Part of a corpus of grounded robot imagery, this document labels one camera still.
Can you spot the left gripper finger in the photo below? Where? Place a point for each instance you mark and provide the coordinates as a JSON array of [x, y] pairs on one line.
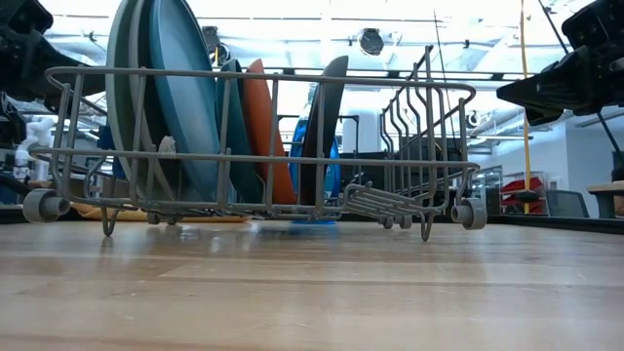
[[78, 80]]

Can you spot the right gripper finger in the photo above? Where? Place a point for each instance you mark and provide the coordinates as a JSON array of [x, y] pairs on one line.
[[551, 90], [543, 117]]

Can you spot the taupe grey plate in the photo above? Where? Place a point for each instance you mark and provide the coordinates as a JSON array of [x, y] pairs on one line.
[[138, 39]]

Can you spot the blue plate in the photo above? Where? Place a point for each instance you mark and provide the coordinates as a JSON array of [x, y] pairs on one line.
[[185, 97]]

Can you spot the teal plate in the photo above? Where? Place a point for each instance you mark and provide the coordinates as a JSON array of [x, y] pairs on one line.
[[239, 131]]

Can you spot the orange plate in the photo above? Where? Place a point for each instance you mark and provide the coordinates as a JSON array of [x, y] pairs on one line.
[[261, 112]]

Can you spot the black plate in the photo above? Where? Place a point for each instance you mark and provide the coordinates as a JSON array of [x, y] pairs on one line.
[[334, 107]]

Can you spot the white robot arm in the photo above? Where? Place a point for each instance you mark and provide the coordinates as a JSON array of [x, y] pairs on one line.
[[34, 141]]

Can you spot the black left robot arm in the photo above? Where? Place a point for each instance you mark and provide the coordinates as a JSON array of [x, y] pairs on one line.
[[10, 127]]

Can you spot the red storage bin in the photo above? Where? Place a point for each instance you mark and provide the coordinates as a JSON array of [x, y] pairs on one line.
[[524, 187]]

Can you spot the grey office chair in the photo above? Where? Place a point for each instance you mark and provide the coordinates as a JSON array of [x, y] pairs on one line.
[[565, 205]]

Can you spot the wooden desk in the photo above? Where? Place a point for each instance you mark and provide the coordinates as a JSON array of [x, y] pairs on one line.
[[607, 187]]

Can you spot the round black ceiling fixture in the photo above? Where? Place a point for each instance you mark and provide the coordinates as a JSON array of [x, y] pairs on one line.
[[371, 41], [214, 46]]

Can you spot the white column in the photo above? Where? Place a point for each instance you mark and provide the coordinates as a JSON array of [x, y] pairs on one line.
[[361, 131]]

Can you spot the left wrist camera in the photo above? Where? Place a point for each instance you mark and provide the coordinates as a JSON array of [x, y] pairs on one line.
[[24, 14]]

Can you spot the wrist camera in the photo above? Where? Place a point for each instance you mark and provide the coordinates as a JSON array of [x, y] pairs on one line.
[[24, 14], [595, 24]]

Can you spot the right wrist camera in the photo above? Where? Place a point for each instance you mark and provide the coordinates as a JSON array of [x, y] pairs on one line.
[[595, 24]]

